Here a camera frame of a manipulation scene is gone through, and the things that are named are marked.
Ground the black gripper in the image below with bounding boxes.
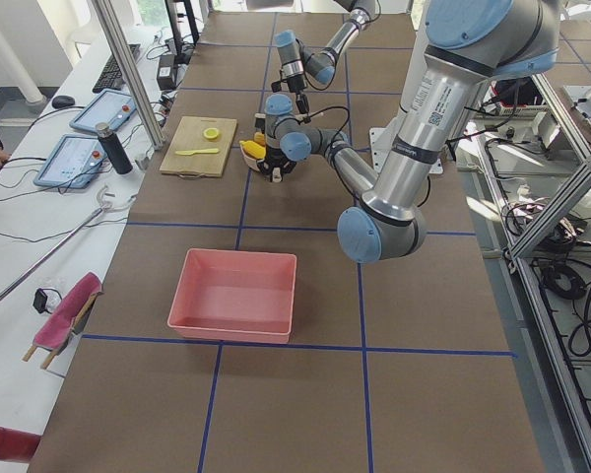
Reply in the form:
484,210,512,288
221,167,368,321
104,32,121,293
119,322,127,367
271,76,309,114
257,147,296,183

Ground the beige plastic dustpan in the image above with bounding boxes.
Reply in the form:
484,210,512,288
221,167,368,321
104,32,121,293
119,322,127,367
239,140,283,183

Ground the yellow toy corn cob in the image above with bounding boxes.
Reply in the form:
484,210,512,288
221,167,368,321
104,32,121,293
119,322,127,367
239,140,266,161

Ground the brown toy potato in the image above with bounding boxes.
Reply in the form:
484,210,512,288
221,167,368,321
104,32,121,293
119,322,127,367
253,132,266,146

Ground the beige hand brush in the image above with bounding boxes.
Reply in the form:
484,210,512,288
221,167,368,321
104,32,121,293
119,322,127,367
295,110,325,123

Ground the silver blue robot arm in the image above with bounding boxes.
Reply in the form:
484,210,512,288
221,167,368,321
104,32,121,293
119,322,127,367
258,1,560,263
272,0,381,114

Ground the pink plastic bin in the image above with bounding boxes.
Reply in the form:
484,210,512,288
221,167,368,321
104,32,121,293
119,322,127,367
167,248,296,344

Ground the yellow plastic toy knife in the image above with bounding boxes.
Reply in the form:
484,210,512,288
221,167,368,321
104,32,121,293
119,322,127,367
174,148,220,157

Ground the yellow toy lemon slice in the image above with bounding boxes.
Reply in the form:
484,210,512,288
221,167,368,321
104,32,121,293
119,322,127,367
203,127,221,141

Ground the bamboo cutting board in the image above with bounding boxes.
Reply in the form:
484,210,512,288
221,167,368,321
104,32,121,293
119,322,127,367
160,116,237,177

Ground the black power adapter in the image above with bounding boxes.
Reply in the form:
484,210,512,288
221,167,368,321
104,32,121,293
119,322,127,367
157,53,177,91

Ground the black water bottle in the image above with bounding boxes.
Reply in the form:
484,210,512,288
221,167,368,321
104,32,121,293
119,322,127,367
95,122,133,175

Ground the upper blue teach pendant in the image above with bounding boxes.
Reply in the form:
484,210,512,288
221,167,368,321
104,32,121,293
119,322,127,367
69,89,136,134

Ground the blue teach pendant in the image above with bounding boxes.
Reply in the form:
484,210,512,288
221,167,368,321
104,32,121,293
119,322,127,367
33,134,106,189
69,89,136,134

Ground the black keyboard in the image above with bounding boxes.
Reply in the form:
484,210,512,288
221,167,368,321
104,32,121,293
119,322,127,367
92,55,125,94

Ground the lower blue teach pendant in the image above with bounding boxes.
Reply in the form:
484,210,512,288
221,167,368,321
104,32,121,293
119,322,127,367
33,134,106,189

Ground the black computer mouse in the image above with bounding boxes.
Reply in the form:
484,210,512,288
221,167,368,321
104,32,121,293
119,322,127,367
51,95,76,109

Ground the pink cloth on stand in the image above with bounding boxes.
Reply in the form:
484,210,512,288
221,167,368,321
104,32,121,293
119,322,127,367
22,272,102,370

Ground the red cylinder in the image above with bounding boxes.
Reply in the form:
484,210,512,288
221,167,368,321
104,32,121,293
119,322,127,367
0,426,41,463

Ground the aluminium frame post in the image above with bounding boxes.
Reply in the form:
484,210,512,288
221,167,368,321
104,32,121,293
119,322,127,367
92,0,164,151

